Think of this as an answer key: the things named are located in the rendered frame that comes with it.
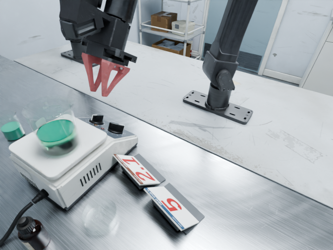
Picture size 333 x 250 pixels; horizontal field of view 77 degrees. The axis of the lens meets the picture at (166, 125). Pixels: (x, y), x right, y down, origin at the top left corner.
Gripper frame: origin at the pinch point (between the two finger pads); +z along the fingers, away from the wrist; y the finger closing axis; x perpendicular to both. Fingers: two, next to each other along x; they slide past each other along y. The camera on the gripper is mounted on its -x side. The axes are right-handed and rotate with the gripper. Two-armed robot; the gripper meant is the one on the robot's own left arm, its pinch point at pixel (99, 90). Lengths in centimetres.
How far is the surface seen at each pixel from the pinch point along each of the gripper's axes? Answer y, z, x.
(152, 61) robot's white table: -16.8, -11.2, 42.7
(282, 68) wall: 24, -66, 287
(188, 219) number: 28.1, 12.8, -3.6
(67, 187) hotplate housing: 10.3, 13.8, -12.2
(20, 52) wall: -141, 10, 58
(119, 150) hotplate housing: 10.0, 9.4, -1.1
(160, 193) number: 21.9, 11.9, -2.6
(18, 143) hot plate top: -1.2, 11.1, -13.8
